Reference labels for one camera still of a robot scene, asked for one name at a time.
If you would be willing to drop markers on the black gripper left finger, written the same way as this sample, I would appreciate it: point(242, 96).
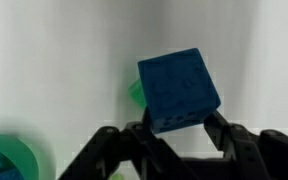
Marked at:
point(146, 119)

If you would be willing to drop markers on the dark blue cube block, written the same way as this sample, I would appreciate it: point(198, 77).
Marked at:
point(178, 90)

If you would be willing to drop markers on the green round bowl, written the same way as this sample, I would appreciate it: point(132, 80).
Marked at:
point(20, 155)

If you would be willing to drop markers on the lime translucent cube block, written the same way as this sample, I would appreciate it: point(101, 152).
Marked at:
point(117, 176)

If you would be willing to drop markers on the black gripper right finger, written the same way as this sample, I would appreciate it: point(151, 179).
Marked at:
point(227, 137)

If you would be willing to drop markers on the green cube block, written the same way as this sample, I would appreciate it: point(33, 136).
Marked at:
point(136, 93)

